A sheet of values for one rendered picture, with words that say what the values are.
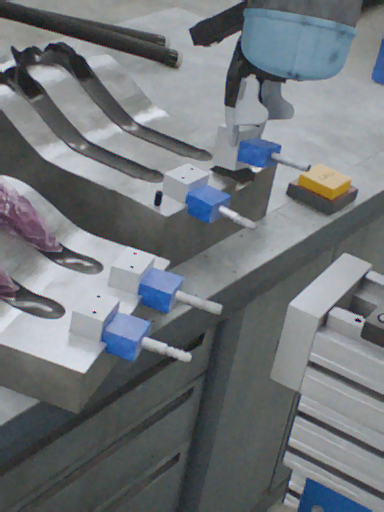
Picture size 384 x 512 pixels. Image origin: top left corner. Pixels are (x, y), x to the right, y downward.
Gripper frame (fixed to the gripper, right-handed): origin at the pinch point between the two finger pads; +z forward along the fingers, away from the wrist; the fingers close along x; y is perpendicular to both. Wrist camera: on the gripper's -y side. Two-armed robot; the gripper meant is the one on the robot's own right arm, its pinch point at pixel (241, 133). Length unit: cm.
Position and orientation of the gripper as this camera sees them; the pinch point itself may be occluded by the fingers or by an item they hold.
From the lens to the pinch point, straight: 151.5
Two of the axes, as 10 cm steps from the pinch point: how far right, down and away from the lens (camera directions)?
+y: 8.2, 2.9, -5.0
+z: -1.3, 9.4, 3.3
